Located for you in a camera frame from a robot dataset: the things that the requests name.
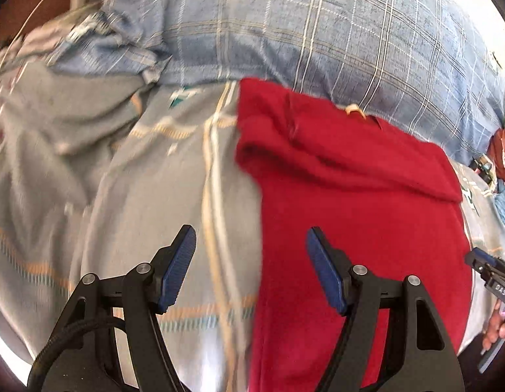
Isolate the black braided cable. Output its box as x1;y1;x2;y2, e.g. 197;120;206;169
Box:
27;316;126;392

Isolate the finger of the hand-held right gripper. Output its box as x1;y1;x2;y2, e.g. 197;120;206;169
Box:
465;247;505;280

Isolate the red fleece sweater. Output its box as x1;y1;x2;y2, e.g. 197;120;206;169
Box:
234;77;476;392

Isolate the person's right hand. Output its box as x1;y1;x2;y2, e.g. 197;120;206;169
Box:
482;300;505;351

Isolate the blue plaid garment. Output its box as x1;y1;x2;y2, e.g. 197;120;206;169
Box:
48;0;505;165

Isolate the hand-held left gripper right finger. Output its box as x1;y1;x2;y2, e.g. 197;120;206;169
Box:
306;226;465;392

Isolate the red bag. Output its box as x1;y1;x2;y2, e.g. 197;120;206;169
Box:
487;128;505;184

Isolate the grey pink printed cloth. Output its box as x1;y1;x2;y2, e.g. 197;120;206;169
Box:
0;20;73;75

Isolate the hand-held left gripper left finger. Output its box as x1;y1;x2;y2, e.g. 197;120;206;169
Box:
27;224;198;392

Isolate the small black object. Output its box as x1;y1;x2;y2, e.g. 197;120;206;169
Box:
469;157;494;184

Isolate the white cable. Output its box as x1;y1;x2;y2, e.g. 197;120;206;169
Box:
0;0;80;90

